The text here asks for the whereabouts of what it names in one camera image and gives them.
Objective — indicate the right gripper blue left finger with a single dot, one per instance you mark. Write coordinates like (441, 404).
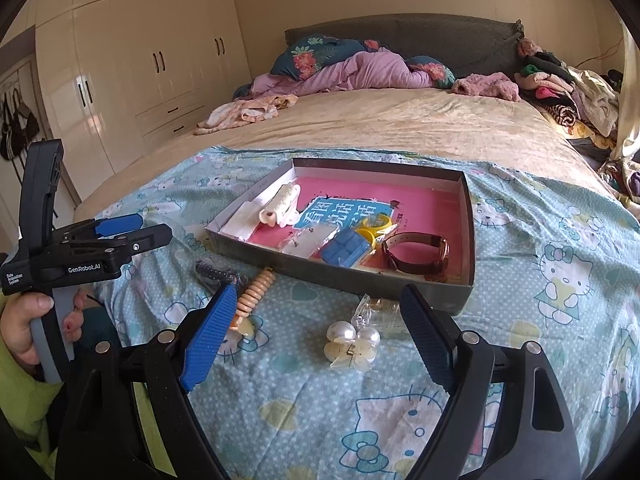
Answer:
(202, 333)

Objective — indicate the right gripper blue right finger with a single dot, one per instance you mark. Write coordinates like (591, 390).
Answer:
(431, 334)

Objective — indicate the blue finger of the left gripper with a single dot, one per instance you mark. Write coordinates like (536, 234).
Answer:
(108, 227)
(125, 246)

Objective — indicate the gold jewelry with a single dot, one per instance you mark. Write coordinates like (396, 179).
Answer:
(383, 315)

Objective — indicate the brown leather wristwatch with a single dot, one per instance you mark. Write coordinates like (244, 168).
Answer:
(416, 253)

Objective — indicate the orange spiral hair clip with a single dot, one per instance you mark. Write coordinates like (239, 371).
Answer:
(248, 302)

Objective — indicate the pearl hair clip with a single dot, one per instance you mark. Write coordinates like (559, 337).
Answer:
(348, 347)

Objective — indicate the blue pill box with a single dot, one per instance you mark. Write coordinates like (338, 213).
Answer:
(347, 248)

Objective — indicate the earring cards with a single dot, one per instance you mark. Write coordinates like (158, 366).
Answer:
(306, 242)

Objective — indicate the cream hair claw clip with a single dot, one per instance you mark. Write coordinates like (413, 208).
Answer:
(282, 211)

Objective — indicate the left hand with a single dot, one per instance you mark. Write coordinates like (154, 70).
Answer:
(21, 309)

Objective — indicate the hello kitty blue bedsheet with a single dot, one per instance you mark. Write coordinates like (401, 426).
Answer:
(331, 386)

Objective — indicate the dark cardboard tray box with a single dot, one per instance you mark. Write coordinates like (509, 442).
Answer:
(370, 228)

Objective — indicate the white packet in bag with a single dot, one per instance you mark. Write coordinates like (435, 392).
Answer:
(243, 223)

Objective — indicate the pink book with blue label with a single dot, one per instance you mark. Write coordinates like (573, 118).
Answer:
(351, 199)

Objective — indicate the hanging bags on door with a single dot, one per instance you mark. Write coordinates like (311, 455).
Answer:
(19, 125)

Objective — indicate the green sleeve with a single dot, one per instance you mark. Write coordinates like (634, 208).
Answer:
(25, 400)

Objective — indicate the pink cream clothing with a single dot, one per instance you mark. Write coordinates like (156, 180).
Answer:
(242, 113)

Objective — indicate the cream wardrobe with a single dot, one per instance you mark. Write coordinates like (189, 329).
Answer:
(120, 78)

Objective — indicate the beige bed cover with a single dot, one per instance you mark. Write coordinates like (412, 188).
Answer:
(427, 121)

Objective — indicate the floral dark pillow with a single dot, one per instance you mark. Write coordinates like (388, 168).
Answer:
(313, 53)

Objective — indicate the basket with purple cloth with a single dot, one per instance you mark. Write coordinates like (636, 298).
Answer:
(621, 176)

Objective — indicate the pink fuzzy garment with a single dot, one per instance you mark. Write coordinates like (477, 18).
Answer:
(496, 85)

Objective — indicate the purple blanket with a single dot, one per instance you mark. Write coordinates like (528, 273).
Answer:
(364, 70)

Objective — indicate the cream curtain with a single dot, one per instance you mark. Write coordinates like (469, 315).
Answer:
(627, 144)

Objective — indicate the pile of clothes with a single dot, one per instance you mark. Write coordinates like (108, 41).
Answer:
(581, 102)

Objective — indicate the dark green headboard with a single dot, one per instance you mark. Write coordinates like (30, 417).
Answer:
(464, 44)

